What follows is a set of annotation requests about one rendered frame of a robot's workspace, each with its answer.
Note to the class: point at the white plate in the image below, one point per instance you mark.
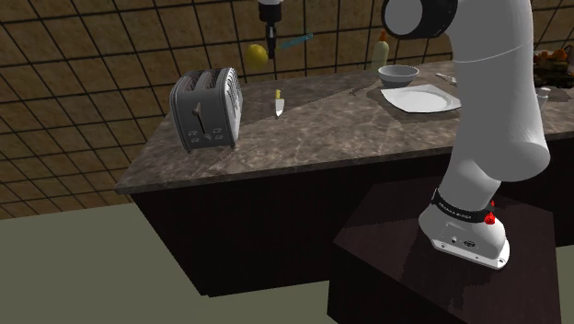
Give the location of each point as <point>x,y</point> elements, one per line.
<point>419,99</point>

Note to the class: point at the white cup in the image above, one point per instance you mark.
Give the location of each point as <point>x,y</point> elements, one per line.
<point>542,99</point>

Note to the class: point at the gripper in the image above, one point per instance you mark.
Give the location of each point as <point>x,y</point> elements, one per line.
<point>271,15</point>

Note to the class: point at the grey two-slot toaster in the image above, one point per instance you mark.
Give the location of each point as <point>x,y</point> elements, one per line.
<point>204,112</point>

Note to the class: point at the silver utensil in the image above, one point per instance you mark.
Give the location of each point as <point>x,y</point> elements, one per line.
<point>447,79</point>

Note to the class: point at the grey bowl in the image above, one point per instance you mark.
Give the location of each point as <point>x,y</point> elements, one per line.
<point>398,76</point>

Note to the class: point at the yellow bottle with orange cap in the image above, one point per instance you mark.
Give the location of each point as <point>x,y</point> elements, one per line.
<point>380,54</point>

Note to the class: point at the yellow lemon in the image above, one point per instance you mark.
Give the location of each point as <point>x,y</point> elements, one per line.
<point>256,56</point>

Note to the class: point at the basket of fruit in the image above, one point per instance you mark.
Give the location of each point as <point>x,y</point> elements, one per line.
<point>554,67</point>

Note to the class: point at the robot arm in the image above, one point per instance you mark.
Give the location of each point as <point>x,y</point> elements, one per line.
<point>493,98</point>

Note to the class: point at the blue pen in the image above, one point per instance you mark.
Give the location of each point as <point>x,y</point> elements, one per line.
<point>294,41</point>

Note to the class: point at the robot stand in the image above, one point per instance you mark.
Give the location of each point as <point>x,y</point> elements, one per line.
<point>394,269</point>

